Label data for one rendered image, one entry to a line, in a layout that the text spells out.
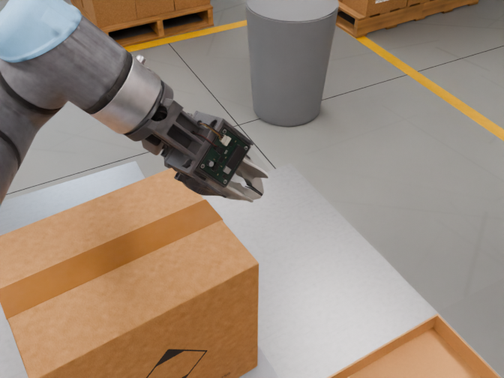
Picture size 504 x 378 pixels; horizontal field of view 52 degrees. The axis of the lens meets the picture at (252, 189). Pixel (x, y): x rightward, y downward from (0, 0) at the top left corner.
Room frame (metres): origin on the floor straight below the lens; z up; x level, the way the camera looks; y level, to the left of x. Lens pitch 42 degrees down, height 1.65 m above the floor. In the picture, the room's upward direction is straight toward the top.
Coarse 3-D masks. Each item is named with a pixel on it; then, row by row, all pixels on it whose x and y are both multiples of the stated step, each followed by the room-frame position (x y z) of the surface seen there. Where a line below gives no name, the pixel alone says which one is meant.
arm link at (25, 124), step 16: (0, 80) 0.42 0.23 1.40; (0, 96) 0.42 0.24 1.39; (16, 96) 0.41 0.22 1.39; (0, 112) 0.40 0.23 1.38; (16, 112) 0.41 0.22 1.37; (32, 112) 0.42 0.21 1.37; (48, 112) 0.43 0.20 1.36; (0, 128) 0.38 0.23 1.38; (16, 128) 0.39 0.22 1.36; (32, 128) 0.42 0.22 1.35; (16, 144) 0.38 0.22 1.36
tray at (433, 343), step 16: (432, 320) 0.52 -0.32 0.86; (400, 336) 0.48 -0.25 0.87; (416, 336) 0.50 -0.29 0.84; (432, 336) 0.50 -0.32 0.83; (448, 336) 0.49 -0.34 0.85; (384, 352) 0.46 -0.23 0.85; (400, 352) 0.47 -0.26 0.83; (416, 352) 0.47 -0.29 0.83; (432, 352) 0.47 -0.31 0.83; (448, 352) 0.47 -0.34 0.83; (464, 352) 0.46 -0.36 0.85; (352, 368) 0.43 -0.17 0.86; (368, 368) 0.44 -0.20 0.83; (384, 368) 0.44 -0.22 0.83; (400, 368) 0.44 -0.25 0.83; (416, 368) 0.44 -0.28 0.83; (432, 368) 0.44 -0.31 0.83; (448, 368) 0.44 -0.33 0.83; (464, 368) 0.44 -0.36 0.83; (480, 368) 0.43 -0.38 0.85
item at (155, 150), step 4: (160, 120) 0.48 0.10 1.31; (148, 136) 0.47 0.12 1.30; (152, 136) 0.47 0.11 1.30; (144, 140) 0.48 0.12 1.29; (148, 140) 0.46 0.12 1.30; (152, 140) 0.46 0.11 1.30; (156, 140) 0.46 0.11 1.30; (160, 140) 0.47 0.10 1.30; (144, 144) 0.50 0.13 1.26; (148, 144) 0.48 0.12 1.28; (152, 144) 0.46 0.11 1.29; (156, 144) 0.46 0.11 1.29; (160, 144) 0.48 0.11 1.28; (148, 148) 0.52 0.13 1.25; (152, 148) 0.50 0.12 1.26; (156, 148) 0.48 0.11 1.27; (160, 148) 0.52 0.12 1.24; (152, 152) 0.53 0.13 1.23; (156, 152) 0.51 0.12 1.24
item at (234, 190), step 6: (234, 180) 0.50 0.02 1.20; (216, 186) 0.48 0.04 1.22; (228, 186) 0.46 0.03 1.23; (234, 186) 0.49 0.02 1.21; (240, 186) 0.49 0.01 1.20; (246, 186) 0.51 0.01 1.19; (222, 192) 0.48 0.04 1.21; (228, 192) 0.48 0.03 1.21; (234, 192) 0.46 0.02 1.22; (240, 192) 0.48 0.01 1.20; (246, 192) 0.49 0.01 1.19; (252, 192) 0.50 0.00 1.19; (228, 198) 0.48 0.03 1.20; (234, 198) 0.48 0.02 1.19; (240, 198) 0.48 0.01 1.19; (246, 198) 0.45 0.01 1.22; (252, 198) 0.49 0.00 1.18; (258, 198) 0.50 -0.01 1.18
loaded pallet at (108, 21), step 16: (80, 0) 3.54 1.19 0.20; (96, 0) 3.22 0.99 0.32; (112, 0) 3.27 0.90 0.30; (128, 0) 3.32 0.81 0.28; (144, 0) 3.38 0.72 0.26; (160, 0) 3.43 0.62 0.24; (176, 0) 3.48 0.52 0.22; (192, 0) 3.54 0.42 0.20; (208, 0) 3.60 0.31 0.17; (96, 16) 3.21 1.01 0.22; (112, 16) 3.26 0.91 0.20; (128, 16) 3.31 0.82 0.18; (144, 16) 3.37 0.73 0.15; (160, 16) 3.39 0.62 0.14; (176, 16) 3.42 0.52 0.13; (208, 16) 3.54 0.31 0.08; (160, 32) 3.36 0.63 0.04; (176, 32) 3.42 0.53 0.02
